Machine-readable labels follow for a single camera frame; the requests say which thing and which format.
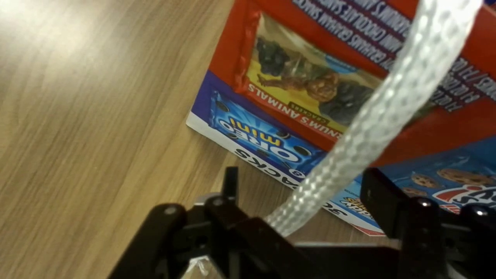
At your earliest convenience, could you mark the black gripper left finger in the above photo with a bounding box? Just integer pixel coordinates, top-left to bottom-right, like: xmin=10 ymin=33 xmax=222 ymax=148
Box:
xmin=222 ymin=166 xmax=239 ymax=204

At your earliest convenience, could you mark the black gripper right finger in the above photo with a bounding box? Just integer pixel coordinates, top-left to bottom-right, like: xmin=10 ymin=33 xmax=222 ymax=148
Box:
xmin=360 ymin=168 xmax=408 ymax=239

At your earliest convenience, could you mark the white braided rope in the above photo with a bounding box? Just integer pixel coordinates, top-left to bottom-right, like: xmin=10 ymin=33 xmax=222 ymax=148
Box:
xmin=264 ymin=0 xmax=486 ymax=239

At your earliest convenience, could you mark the blue snack cardboard box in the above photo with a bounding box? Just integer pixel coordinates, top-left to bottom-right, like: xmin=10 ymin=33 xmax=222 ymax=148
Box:
xmin=188 ymin=0 xmax=496 ymax=236

